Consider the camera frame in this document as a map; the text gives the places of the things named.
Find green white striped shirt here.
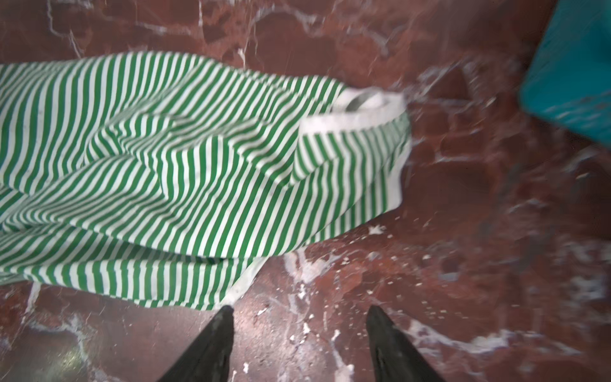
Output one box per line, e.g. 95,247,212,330
1,52,411,310

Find teal plastic laundry basket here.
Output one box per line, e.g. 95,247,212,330
519,0,610,148

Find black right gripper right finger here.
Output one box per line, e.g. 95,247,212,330
366,306,444,382

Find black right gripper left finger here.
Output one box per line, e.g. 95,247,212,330
158,306,235,382

